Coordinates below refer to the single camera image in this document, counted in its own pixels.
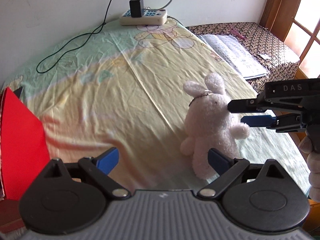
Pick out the black charger cable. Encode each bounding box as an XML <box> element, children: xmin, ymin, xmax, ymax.
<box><xmin>36</xmin><ymin>0</ymin><xmax>141</xmax><ymax>74</ymax></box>

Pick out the red cardboard box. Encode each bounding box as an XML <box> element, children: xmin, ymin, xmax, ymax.
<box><xmin>1</xmin><ymin>88</ymin><xmax>49</xmax><ymax>233</ymax></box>

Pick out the small white paper scrap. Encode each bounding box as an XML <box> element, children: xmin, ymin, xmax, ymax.
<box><xmin>259</xmin><ymin>54</ymin><xmax>272</xmax><ymax>60</ymax></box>

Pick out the pink hair clip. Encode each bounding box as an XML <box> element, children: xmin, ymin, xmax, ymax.
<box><xmin>229</xmin><ymin>28</ymin><xmax>247</xmax><ymax>40</ymax></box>

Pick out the stack of printed papers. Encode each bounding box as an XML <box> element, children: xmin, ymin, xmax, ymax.
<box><xmin>198</xmin><ymin>34</ymin><xmax>269</xmax><ymax>80</ymax></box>

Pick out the white bunny with chain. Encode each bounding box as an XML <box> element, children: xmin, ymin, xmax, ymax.
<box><xmin>180</xmin><ymin>73</ymin><xmax>249</xmax><ymax>180</ymax></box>

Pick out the person's right hand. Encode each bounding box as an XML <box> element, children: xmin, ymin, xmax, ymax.
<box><xmin>298</xmin><ymin>136</ymin><xmax>320</xmax><ymax>202</ymax></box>

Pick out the black charger adapter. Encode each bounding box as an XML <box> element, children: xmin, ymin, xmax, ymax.
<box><xmin>129</xmin><ymin>0</ymin><xmax>144</xmax><ymax>18</ymax></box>

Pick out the floral covered side table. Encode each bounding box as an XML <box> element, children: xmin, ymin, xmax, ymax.
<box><xmin>187</xmin><ymin>22</ymin><xmax>300</xmax><ymax>93</ymax></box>

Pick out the white power strip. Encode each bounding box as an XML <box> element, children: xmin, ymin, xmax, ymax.
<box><xmin>119</xmin><ymin>9</ymin><xmax>168</xmax><ymax>25</ymax></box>

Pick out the wooden window frame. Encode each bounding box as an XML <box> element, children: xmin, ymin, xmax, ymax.
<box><xmin>260</xmin><ymin>0</ymin><xmax>319</xmax><ymax>79</ymax></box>

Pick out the black smartphone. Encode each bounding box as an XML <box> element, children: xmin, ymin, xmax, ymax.
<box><xmin>13</xmin><ymin>87</ymin><xmax>23</xmax><ymax>99</ymax></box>

